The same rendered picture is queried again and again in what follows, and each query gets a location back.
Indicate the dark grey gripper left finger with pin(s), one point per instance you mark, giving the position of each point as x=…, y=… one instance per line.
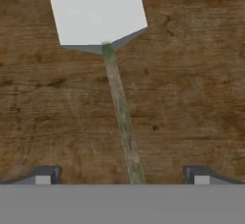
x=48, y=173

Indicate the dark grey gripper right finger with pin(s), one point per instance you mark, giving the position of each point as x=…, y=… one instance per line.
x=197, y=173

